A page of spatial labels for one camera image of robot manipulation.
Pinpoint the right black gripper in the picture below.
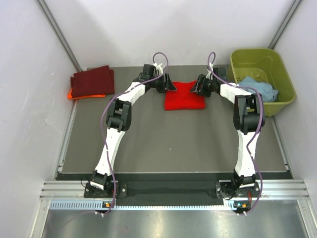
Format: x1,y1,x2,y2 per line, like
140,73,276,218
189,74,216,98

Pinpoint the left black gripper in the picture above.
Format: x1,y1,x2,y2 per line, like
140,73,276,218
150,73,176,94

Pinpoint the red t shirt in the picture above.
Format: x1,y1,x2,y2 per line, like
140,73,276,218
164,81,206,111

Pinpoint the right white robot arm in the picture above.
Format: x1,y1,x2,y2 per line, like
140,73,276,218
190,70,265,200

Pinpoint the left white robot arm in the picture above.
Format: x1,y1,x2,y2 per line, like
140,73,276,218
87,62,176,197

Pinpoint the olive green plastic bin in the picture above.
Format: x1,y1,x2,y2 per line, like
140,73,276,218
226,48,296,117

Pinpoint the folded maroon t shirt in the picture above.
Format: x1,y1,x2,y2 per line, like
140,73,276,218
70,65,115,97

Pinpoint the light blue t shirt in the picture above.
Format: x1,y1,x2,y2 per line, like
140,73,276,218
238,76,279,103

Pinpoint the folded orange t shirt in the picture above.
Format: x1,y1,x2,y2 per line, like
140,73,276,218
67,89,106,100

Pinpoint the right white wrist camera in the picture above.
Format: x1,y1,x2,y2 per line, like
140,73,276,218
206,62,214,80

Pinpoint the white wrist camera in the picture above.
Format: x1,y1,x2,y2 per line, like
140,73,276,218
206,62,214,80
153,62,163,77

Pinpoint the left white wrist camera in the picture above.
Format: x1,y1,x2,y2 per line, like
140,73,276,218
153,62,163,77

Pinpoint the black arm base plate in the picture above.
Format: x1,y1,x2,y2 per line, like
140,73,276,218
83,180,261,199

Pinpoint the aluminium frame rail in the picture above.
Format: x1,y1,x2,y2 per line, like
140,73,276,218
40,179,310,200

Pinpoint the right aluminium corner post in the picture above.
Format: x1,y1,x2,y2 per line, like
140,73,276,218
268,0,304,50

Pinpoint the aluminium corner post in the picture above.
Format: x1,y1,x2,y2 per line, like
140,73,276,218
35,0,82,72
268,0,304,50

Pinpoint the grey slotted cable duct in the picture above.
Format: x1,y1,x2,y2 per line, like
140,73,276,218
50,200,248,212

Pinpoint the left aluminium corner post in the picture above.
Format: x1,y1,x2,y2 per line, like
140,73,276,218
35,0,82,72

